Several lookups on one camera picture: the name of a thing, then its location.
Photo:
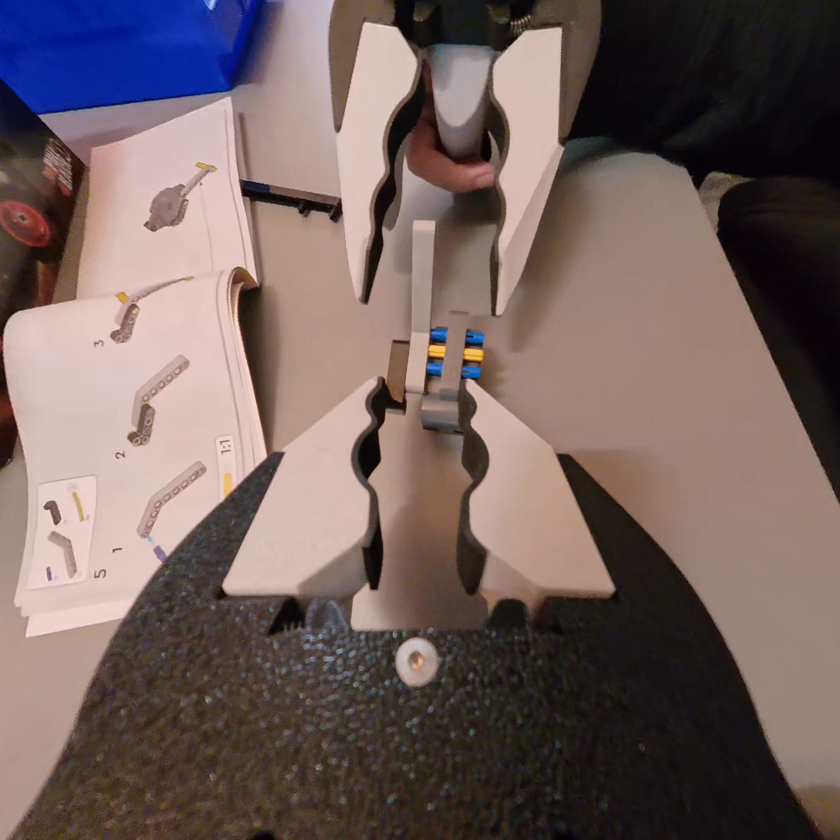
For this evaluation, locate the black toy brick beam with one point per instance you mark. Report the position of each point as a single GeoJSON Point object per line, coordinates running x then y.
{"type": "Point", "coordinates": [282, 192]}

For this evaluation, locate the black toy car box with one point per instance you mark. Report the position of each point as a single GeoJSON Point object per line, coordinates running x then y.
{"type": "Point", "coordinates": [33, 197]}

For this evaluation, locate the open instruction booklet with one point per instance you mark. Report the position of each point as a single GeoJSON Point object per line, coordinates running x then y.
{"type": "Point", "coordinates": [131, 367]}

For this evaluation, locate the person's dark clothing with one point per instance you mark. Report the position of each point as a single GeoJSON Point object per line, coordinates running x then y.
{"type": "Point", "coordinates": [754, 79]}

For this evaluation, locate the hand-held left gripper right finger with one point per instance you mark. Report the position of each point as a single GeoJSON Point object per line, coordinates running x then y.
{"type": "Point", "coordinates": [531, 512]}

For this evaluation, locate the person's right hand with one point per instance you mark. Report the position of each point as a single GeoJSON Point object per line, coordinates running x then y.
{"type": "Point", "coordinates": [446, 172]}

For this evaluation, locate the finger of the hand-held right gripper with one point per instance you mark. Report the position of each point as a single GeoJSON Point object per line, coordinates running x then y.
{"type": "Point", "coordinates": [367, 131]}
{"type": "Point", "coordinates": [535, 144]}

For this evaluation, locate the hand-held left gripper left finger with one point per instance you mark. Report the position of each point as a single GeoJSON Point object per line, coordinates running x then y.
{"type": "Point", "coordinates": [308, 512]}

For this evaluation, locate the grey toy brick assembly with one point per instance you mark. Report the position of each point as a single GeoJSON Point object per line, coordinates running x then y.
{"type": "Point", "coordinates": [423, 295]}

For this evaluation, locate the blue plastic bin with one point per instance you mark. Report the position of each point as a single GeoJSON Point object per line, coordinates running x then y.
{"type": "Point", "coordinates": [118, 46]}

